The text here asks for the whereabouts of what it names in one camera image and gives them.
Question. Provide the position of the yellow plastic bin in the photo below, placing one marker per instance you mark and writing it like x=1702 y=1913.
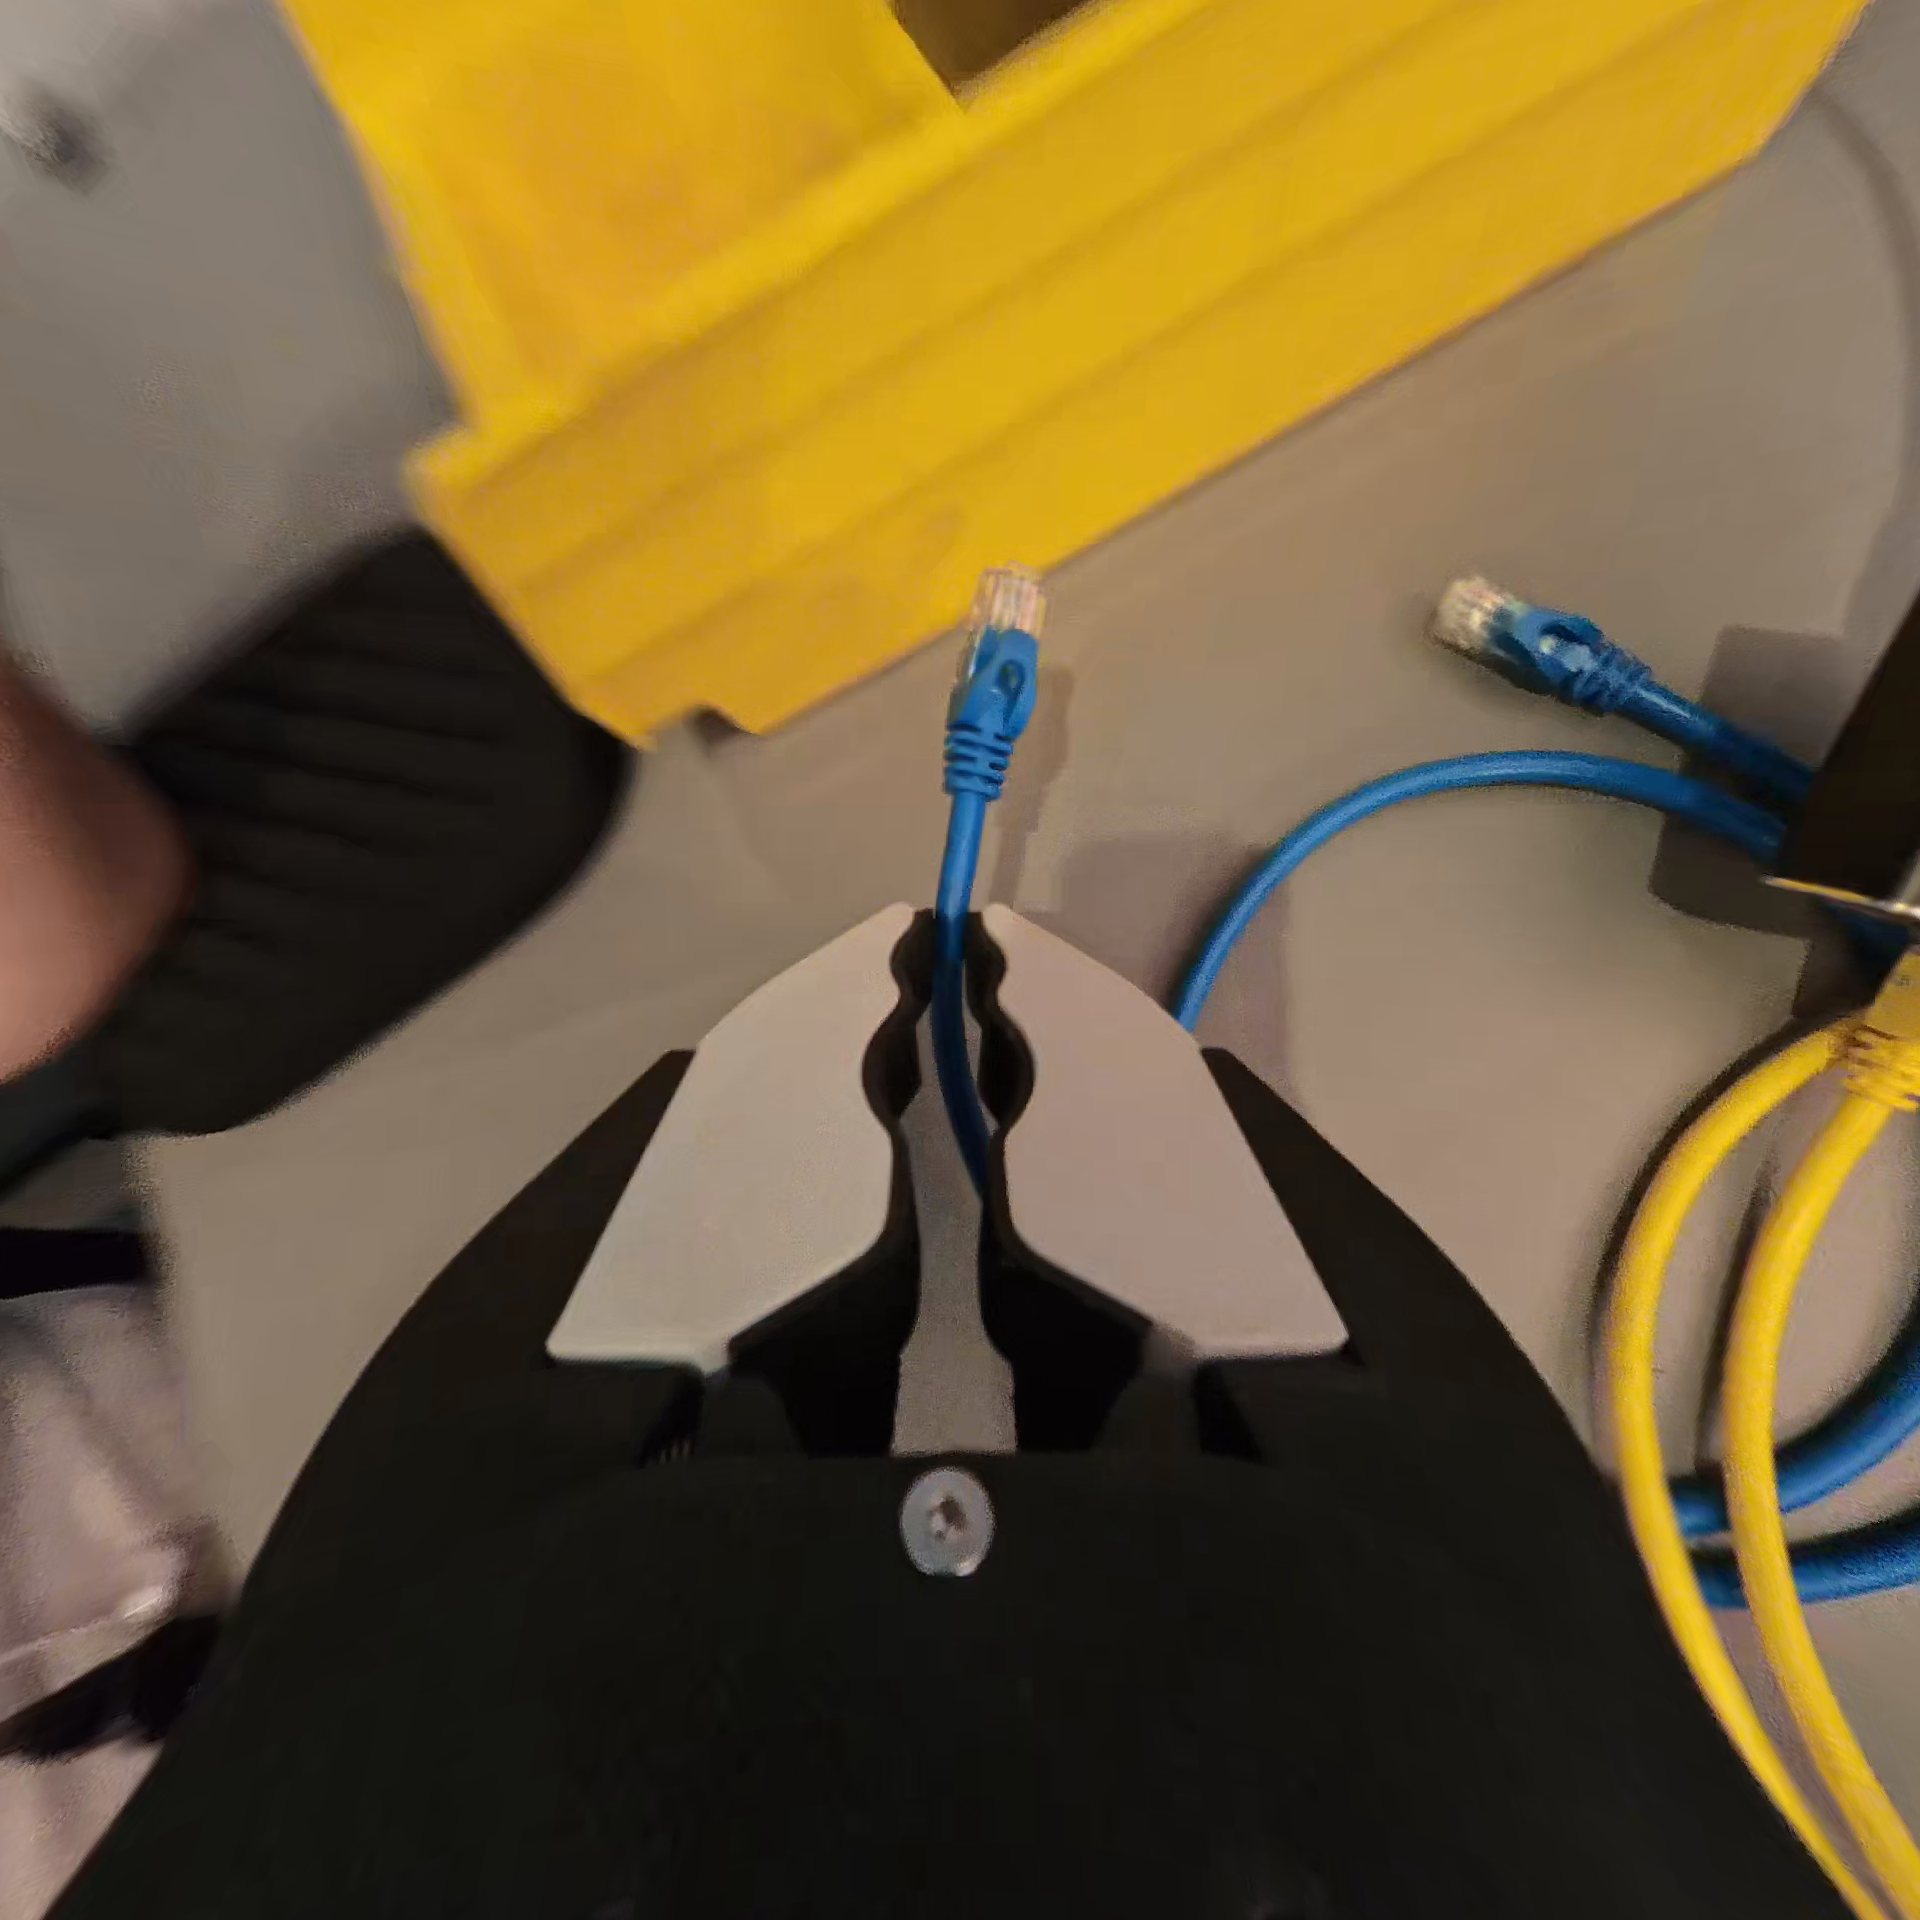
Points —
x=901 y=345

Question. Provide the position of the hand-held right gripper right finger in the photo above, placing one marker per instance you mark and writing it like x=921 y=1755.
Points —
x=1153 y=1186

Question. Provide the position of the black ethernet port box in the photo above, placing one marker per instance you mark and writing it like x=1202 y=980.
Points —
x=1868 y=749

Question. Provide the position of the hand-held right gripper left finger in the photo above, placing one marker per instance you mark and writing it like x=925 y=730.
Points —
x=750 y=1169

